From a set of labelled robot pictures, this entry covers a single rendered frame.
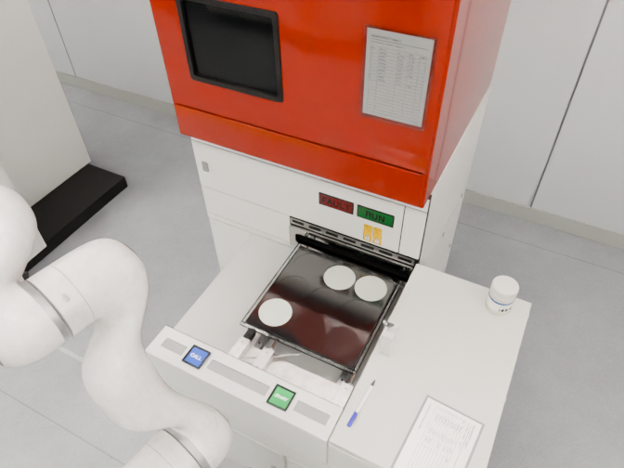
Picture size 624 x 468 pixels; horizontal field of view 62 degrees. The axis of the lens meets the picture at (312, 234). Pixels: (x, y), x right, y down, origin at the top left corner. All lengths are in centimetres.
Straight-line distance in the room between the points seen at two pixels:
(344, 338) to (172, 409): 72
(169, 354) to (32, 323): 77
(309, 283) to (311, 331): 18
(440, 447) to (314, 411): 31
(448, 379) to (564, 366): 139
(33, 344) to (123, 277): 14
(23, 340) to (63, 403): 195
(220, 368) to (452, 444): 60
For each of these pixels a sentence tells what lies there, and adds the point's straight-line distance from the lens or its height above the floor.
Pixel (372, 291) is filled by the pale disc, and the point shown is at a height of 90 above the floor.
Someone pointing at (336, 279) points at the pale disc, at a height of 90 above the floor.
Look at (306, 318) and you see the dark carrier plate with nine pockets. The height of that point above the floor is 90.
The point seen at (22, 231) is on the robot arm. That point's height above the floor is 168.
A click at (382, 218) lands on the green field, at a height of 110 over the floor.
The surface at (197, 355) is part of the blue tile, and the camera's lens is 146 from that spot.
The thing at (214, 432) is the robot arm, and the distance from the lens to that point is 99.
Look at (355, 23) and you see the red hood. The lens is 123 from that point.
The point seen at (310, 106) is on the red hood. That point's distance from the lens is 138.
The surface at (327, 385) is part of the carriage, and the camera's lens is 147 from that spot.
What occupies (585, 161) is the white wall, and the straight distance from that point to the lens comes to 309.
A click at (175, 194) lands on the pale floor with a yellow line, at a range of 346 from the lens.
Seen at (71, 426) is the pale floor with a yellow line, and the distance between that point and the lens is 263.
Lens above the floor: 217
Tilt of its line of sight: 45 degrees down
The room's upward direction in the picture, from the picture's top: 2 degrees counter-clockwise
